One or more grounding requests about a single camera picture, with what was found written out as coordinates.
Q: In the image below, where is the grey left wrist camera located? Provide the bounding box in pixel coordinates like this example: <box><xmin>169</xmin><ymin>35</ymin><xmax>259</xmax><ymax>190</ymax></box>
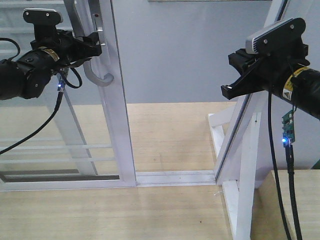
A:
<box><xmin>22</xmin><ymin>8</ymin><xmax>64</xmax><ymax>26</ymax></box>

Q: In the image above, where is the white rear support brace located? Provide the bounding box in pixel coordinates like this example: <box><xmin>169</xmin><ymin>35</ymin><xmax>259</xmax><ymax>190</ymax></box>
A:
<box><xmin>208</xmin><ymin>105</ymin><xmax>235</xmax><ymax>159</ymax></box>

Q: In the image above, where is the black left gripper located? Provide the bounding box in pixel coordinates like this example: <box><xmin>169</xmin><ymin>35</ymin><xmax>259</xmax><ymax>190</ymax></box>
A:
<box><xmin>30</xmin><ymin>28</ymin><xmax>102</xmax><ymax>68</ymax></box>

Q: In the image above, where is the white wooden support brace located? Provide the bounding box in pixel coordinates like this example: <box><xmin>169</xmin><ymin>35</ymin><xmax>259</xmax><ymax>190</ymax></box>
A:
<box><xmin>222</xmin><ymin>112</ymin><xmax>262</xmax><ymax>240</ymax></box>

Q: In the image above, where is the green circuit board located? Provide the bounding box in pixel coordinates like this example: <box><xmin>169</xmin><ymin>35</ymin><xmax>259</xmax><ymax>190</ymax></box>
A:
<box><xmin>282</xmin><ymin>109</ymin><xmax>296</xmax><ymax>147</ymax></box>

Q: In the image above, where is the light plywood base board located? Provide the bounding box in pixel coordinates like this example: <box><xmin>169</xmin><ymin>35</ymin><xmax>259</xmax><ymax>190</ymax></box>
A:
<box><xmin>0</xmin><ymin>102</ymin><xmax>232</xmax><ymax>240</ymax></box>

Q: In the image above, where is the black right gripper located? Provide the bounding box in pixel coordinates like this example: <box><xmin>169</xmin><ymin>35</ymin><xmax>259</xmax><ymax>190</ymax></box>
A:
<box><xmin>221</xmin><ymin>38</ymin><xmax>310</xmax><ymax>100</ymax></box>

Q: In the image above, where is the white door frame post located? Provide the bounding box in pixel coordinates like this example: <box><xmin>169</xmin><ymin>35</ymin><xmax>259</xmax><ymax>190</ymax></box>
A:
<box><xmin>213</xmin><ymin>0</ymin><xmax>296</xmax><ymax>186</ymax></box>

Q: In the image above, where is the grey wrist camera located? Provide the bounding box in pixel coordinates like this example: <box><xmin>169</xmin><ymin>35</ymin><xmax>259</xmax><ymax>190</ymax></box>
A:
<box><xmin>22</xmin><ymin>8</ymin><xmax>64</xmax><ymax>26</ymax></box>
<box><xmin>245</xmin><ymin>17</ymin><xmax>306</xmax><ymax>55</ymax></box>

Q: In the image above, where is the grey curved door handle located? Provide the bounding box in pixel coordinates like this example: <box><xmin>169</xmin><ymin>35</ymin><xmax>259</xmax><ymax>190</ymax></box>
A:
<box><xmin>63</xmin><ymin>0</ymin><xmax>115</xmax><ymax>87</ymax></box>

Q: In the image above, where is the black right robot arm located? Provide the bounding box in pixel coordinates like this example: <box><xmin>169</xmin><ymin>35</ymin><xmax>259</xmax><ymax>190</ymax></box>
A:
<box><xmin>221</xmin><ymin>38</ymin><xmax>320</xmax><ymax>119</ymax></box>

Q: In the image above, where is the white sliding glass door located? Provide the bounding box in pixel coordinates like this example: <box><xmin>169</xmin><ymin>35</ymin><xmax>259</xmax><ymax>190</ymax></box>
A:
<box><xmin>0</xmin><ymin>0</ymin><xmax>136</xmax><ymax>191</ymax></box>

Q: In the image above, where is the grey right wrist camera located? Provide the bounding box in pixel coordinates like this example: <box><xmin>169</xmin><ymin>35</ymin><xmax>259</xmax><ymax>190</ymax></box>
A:
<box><xmin>245</xmin><ymin>17</ymin><xmax>306</xmax><ymax>55</ymax></box>

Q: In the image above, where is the green cushion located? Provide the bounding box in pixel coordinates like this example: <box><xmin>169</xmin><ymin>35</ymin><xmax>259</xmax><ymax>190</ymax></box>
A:
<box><xmin>311</xmin><ymin>160</ymin><xmax>320</xmax><ymax>170</ymax></box>

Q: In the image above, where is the aluminium floor door track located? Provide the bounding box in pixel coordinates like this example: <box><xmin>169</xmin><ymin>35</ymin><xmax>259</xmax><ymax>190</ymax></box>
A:
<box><xmin>135</xmin><ymin>170</ymin><xmax>216</xmax><ymax>187</ymax></box>

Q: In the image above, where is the white fixed glass door panel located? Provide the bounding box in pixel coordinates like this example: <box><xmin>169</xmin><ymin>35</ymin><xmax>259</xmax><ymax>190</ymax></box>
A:
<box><xmin>0</xmin><ymin>0</ymin><xmax>101</xmax><ymax>176</ymax></box>

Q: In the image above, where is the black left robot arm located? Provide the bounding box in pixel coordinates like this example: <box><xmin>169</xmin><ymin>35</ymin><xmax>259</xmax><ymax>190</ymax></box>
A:
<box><xmin>0</xmin><ymin>28</ymin><xmax>102</xmax><ymax>100</ymax></box>

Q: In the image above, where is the light wooden box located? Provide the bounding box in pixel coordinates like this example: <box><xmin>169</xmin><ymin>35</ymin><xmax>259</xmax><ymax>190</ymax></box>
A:
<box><xmin>250</xmin><ymin>169</ymin><xmax>320</xmax><ymax>240</ymax></box>

